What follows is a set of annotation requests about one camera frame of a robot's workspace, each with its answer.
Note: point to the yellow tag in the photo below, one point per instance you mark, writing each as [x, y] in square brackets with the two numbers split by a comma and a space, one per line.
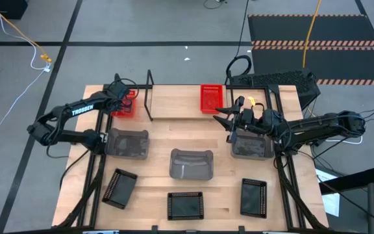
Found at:
[252, 101]

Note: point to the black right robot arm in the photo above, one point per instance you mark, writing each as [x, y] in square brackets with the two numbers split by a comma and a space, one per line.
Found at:
[320, 126]

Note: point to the black aluminium rig frame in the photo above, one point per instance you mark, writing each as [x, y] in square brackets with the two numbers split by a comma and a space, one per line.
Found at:
[92, 208]

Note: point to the black mat with hazard stripes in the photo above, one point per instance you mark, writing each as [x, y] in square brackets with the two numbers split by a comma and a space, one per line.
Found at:
[304, 29]
[336, 63]

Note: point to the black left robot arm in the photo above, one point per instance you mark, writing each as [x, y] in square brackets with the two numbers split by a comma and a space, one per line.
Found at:
[83, 110]

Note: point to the white paper sheet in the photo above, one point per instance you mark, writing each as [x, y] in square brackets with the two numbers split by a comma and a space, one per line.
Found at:
[331, 201]

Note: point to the black slotted plastic basket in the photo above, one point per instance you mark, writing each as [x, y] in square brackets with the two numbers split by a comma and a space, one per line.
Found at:
[253, 198]
[185, 206]
[120, 188]

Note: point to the grey plastic basket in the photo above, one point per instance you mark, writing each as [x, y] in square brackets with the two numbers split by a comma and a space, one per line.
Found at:
[127, 144]
[252, 146]
[191, 164]

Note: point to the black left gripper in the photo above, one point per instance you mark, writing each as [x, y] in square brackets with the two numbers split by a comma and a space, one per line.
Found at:
[119, 102]

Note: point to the black board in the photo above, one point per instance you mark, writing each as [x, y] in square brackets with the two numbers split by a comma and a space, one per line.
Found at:
[352, 180]

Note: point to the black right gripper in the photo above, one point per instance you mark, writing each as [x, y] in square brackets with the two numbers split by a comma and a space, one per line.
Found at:
[250, 120]

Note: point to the red slotted plastic basket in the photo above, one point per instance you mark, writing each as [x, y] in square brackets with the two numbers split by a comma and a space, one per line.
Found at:
[211, 97]
[117, 113]

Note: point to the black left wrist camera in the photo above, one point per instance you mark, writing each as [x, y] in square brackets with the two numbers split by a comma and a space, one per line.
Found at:
[119, 88]

